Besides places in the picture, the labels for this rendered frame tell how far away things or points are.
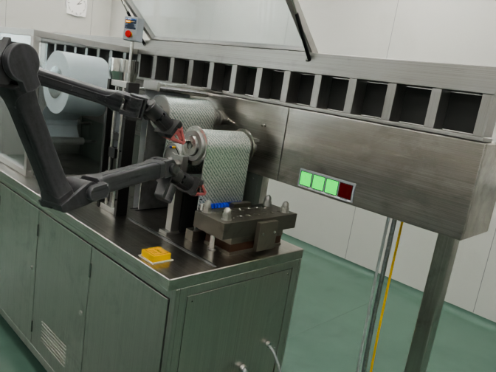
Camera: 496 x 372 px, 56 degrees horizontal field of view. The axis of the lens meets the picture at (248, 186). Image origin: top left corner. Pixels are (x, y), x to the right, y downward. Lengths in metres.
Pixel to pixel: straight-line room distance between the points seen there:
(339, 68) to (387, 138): 0.32
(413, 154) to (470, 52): 2.54
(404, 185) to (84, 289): 1.26
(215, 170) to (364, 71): 0.64
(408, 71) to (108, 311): 1.34
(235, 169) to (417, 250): 2.62
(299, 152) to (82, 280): 0.99
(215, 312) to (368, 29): 3.35
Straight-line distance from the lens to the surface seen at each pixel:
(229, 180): 1.85
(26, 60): 1.08
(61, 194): 1.23
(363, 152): 1.68
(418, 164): 1.59
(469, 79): 1.56
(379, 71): 1.68
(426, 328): 1.85
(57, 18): 7.48
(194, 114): 1.98
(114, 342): 1.86
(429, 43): 4.22
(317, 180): 1.78
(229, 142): 1.81
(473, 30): 4.11
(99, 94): 1.62
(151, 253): 1.57
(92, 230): 1.82
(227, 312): 1.70
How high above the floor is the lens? 1.50
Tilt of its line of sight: 12 degrees down
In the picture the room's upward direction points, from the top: 9 degrees clockwise
